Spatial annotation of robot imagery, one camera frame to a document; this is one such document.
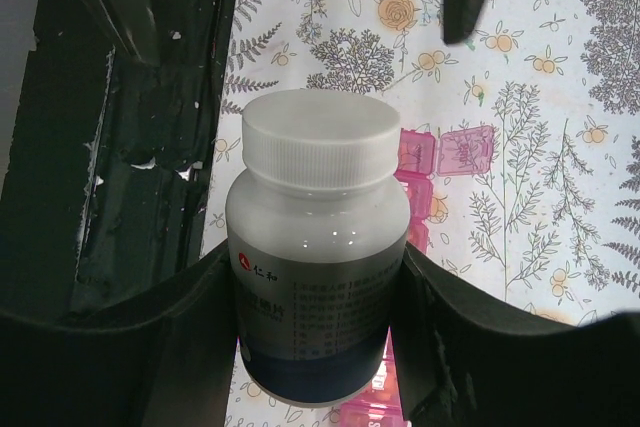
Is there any floral table mat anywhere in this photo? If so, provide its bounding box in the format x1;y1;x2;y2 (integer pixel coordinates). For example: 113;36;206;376
203;0;639;426

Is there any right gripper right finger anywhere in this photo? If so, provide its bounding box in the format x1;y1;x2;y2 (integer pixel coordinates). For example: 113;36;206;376
391;246;639;426

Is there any pink weekly pill organizer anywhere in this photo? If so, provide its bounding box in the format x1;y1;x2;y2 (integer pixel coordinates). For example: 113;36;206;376
339;125;495;426

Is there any white pill bottle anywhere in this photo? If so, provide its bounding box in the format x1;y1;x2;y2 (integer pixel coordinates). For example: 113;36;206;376
225;89;410;407

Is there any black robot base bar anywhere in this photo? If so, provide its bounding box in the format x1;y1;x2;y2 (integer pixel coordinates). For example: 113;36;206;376
1;0;235;323

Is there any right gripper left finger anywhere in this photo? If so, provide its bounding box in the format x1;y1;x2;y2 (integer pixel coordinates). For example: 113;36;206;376
1;243;237;426

